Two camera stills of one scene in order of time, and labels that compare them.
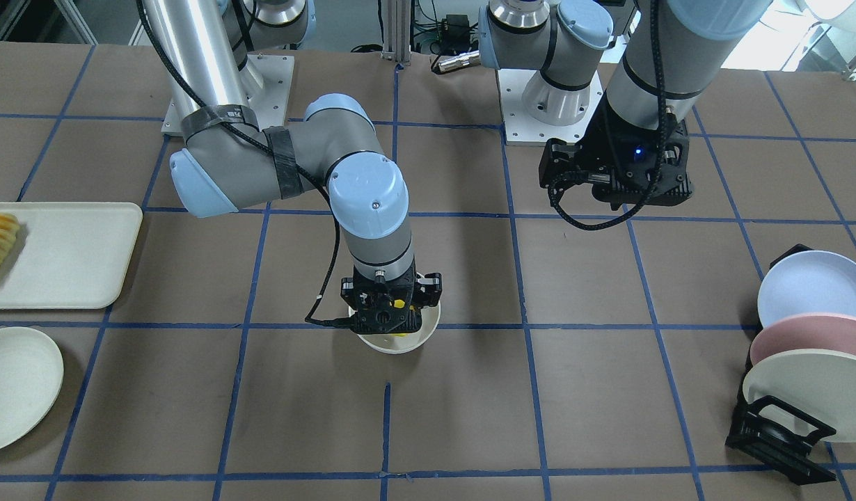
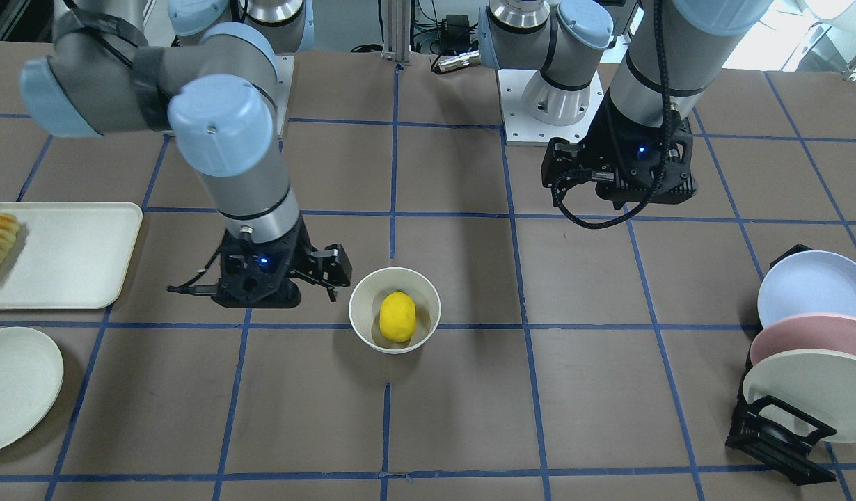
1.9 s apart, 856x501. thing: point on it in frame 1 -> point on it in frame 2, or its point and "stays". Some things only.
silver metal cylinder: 470,59 stays
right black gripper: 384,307 -> 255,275
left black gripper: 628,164 stays
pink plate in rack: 813,331 stays
